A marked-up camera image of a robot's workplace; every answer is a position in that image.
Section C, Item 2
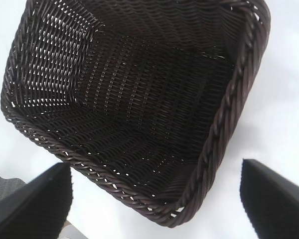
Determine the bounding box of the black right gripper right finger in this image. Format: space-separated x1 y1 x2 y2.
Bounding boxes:
240 158 299 239

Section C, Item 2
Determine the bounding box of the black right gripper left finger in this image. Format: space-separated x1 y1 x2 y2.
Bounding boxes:
0 163 73 239

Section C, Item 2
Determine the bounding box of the dark brown wicker basket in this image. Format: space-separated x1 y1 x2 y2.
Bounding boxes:
0 0 272 229

